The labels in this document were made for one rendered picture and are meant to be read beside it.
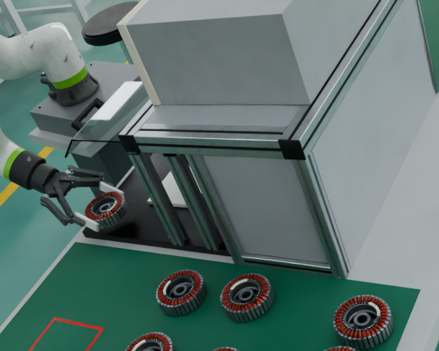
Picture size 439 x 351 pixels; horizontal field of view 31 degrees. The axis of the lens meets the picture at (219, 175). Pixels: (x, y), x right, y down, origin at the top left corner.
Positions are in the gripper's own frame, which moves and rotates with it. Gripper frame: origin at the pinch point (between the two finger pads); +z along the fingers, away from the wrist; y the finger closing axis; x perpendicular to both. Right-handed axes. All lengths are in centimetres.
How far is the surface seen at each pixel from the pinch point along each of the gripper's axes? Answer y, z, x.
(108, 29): -143, -85, -82
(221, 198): 4.7, 31.2, 31.3
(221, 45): -5, 22, 62
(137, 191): -13.3, 2.2, -5.5
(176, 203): -8.8, 15.8, 3.9
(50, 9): -244, -191, -187
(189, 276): 14.4, 30.7, 13.1
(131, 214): -4.5, 5.4, -3.5
